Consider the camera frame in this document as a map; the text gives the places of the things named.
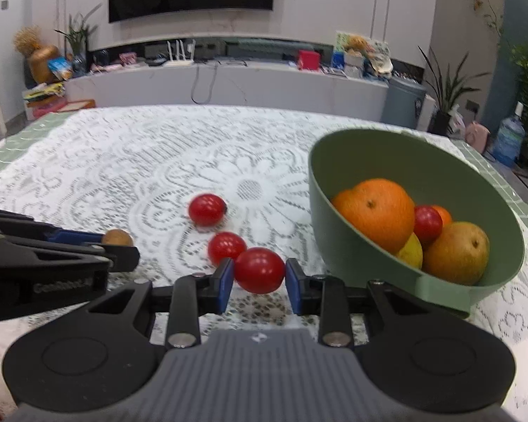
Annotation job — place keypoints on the white low cabinet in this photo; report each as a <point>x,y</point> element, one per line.
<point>268,88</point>

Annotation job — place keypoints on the white lace tablecloth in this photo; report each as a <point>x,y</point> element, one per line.
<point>136,171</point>

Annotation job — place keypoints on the red box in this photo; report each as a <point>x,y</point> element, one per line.
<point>309,60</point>

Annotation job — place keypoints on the pink box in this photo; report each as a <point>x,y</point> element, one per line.
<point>127,58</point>

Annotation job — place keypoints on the blue snack packet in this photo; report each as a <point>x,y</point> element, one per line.
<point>59,68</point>

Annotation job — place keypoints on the orange plush toy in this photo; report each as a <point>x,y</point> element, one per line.
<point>358,43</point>

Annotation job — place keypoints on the brown kiwi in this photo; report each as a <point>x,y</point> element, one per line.
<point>119,237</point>

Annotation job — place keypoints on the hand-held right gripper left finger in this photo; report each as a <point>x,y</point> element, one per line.
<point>225,283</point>

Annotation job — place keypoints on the blue water bottle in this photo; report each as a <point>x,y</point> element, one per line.
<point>508,138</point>

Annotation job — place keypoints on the colourful picture board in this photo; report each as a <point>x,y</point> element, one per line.
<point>341,41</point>

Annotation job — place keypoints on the potted plant with long leaves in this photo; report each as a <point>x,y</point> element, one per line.
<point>440,123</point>

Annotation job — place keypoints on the orange-brown box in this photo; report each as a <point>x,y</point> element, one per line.
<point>81,104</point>

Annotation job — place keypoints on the white plastic bag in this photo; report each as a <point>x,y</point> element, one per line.
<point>456,123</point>

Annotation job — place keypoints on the yellow-brown pear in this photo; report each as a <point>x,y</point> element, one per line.
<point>455,255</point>

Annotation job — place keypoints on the red tomato with stem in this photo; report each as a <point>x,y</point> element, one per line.
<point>207,211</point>

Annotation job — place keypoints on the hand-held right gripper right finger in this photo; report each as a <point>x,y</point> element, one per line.
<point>292,288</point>

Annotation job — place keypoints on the green plant in dark vase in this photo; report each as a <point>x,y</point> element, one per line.
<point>78,65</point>

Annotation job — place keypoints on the large orange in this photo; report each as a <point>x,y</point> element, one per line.
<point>374,215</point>

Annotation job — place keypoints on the pink appliance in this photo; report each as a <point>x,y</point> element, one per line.
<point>476,137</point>

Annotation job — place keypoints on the stack of colourful packets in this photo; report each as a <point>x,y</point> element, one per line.
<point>46,103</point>

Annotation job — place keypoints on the grey trash bin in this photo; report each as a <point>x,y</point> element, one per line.
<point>402,103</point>

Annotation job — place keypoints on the white router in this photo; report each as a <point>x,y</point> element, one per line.
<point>178,62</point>

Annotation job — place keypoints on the wall socket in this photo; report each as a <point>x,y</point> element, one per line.
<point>472,107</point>

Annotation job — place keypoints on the green bowl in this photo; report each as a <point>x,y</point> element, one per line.
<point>400,158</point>

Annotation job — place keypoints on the gold vase with dried flowers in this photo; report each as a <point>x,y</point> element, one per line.
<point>42,63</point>

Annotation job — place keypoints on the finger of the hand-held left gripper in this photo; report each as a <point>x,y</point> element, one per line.
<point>123,258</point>
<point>77,236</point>

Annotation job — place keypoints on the yellow fruit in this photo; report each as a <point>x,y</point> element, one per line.
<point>411,252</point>

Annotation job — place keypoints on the small orange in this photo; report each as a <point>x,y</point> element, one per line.
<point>445,216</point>

